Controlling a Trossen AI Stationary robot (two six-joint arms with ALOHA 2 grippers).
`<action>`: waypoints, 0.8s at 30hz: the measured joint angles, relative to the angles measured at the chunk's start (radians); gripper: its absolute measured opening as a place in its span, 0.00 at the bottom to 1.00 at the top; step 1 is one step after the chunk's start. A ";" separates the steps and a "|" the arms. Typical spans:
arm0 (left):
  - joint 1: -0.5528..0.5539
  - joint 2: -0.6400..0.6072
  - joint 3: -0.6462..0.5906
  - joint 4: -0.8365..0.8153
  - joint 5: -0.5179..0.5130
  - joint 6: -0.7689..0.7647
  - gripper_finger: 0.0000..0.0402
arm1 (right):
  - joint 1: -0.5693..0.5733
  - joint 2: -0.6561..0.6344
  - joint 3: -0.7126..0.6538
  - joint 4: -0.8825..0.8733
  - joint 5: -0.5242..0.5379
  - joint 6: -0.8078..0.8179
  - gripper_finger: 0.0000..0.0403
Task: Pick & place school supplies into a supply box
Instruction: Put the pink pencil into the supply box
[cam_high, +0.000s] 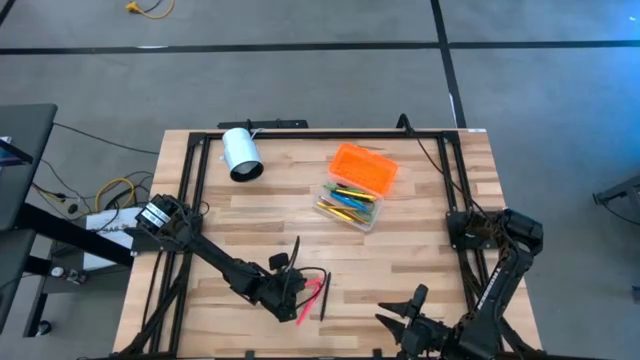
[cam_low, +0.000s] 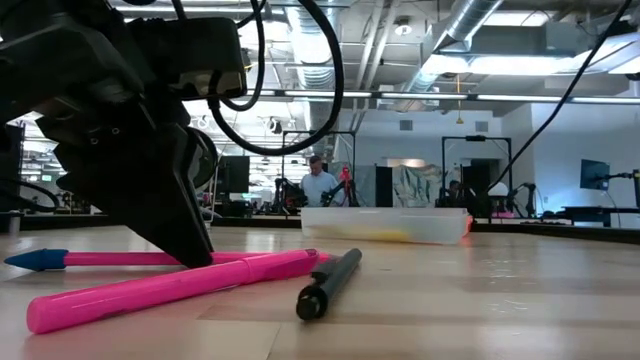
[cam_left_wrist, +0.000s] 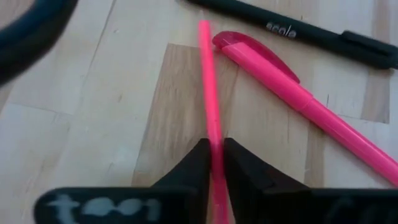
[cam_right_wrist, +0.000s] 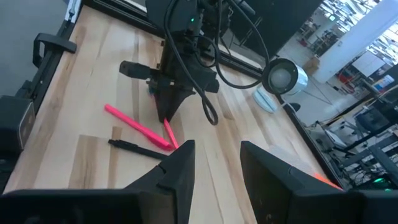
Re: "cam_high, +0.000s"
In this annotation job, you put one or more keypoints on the black caster wheel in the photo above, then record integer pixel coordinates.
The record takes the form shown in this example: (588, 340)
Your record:
(44, 327)

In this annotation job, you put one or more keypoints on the dark tablet device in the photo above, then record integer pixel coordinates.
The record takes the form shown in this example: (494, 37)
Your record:
(15, 152)

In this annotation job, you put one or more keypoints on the blue multicolour pen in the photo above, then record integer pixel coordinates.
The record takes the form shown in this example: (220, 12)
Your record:
(350, 202)

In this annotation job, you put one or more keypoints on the black mount bar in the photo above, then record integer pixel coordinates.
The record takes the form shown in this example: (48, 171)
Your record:
(270, 123)

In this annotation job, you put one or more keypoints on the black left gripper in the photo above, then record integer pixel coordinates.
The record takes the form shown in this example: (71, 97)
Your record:
(280, 292)

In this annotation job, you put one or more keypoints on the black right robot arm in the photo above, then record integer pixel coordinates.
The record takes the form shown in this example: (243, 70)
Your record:
(505, 280)

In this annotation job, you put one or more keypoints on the black stand beam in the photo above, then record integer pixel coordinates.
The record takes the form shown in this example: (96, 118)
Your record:
(75, 235)

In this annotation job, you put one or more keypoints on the thick pink highlighter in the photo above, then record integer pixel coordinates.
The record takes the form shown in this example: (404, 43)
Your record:
(310, 307)

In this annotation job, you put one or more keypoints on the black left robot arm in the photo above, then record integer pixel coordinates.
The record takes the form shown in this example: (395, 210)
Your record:
(220, 260)

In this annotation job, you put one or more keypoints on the small yellow marker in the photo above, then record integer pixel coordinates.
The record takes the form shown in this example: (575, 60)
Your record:
(335, 211)

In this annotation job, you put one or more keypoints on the black stand foot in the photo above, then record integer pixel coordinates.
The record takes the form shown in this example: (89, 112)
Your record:
(620, 190)

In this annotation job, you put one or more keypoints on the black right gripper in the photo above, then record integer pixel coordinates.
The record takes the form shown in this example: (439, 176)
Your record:
(427, 342)

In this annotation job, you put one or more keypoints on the black pen round button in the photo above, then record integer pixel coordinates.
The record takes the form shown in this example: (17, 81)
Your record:
(325, 297)

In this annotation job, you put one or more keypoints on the yellow highlighter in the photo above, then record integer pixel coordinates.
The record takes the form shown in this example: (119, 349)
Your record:
(357, 195)

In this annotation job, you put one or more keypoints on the white paper sheet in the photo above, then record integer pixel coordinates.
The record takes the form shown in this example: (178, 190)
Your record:
(107, 225)

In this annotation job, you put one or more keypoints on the grey desk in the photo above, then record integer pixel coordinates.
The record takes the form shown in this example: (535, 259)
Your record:
(12, 270)
(25, 150)

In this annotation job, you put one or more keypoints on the clear pencil box orange lid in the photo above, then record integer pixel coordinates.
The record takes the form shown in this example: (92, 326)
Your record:
(362, 167)

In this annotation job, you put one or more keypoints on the black table frame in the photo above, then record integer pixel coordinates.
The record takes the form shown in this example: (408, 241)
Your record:
(320, 135)

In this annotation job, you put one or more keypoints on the green pen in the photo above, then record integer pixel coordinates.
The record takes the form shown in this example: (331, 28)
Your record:
(332, 187)

